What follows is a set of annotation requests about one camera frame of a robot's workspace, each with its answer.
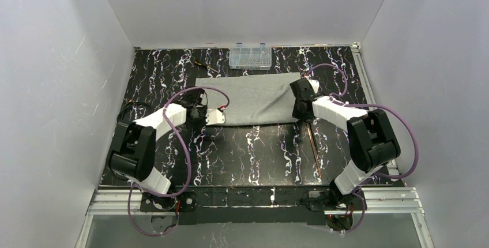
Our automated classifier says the grey cloth napkin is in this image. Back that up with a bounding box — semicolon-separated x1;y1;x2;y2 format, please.
195;73;300;126

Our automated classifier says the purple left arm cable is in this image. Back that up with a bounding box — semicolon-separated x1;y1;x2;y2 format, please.
127;86;231;237

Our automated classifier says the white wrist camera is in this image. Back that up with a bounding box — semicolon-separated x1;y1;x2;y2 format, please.
205;109;226;126
308;79;319;93

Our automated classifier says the clear plastic compartment box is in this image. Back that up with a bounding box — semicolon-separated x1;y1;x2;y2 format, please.
228;43;272;70

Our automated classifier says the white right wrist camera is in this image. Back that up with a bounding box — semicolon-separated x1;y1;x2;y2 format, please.
308;79;319;93

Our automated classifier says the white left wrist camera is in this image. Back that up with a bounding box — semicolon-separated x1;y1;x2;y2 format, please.
205;109;226;126

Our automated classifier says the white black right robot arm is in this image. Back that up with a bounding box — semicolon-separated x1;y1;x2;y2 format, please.
290;78;400;196

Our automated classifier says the black copper spoon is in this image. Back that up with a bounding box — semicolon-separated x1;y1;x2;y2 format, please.
305;122;322;178

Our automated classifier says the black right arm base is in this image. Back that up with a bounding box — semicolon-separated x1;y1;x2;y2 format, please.
301;186;367;212

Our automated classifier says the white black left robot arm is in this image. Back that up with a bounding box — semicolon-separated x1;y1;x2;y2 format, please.
106;87;208;198

